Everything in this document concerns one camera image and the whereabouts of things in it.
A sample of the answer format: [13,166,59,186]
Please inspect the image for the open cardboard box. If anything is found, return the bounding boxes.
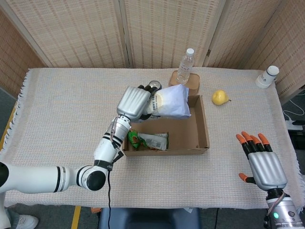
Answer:
[121,94,211,157]

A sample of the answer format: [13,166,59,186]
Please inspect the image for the white paper cup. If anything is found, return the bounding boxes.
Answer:
[255,65,280,89]

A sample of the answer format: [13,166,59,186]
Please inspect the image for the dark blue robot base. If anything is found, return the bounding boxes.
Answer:
[98,207,202,229]

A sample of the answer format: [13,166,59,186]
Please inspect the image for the yellow floor tape line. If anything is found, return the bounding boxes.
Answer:
[71,206,82,229]

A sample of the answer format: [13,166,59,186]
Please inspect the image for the beige folding screen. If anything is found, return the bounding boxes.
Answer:
[0,0,305,105]

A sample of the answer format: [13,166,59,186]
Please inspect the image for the white sneaker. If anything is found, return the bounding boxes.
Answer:
[7,214,39,229]

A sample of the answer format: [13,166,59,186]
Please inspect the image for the blue drink can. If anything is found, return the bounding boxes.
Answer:
[148,80,163,91]

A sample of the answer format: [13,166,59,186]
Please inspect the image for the woven white tablecloth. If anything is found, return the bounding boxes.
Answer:
[0,67,305,214]

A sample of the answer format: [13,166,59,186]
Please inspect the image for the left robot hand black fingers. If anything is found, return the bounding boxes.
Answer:
[116,83,161,123]

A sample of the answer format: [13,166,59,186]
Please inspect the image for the clear water bottle white cap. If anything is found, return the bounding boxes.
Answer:
[176,48,195,85]

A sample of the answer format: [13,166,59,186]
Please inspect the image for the blue-white tissue pack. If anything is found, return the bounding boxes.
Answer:
[147,84,192,120]

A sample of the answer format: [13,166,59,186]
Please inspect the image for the white power cable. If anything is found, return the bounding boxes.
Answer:
[283,94,305,123]

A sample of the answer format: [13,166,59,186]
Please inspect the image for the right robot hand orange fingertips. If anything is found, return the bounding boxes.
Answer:
[235,131,288,192]

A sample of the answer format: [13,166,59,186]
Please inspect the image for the white power strip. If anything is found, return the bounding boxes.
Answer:
[285,120,305,131]

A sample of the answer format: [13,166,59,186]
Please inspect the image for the yellow pear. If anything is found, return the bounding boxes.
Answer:
[212,89,232,106]

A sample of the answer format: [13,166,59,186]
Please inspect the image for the green snack packet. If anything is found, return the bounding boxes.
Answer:
[127,130,170,151]

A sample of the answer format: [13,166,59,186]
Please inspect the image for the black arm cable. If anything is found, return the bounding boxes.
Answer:
[107,167,113,229]

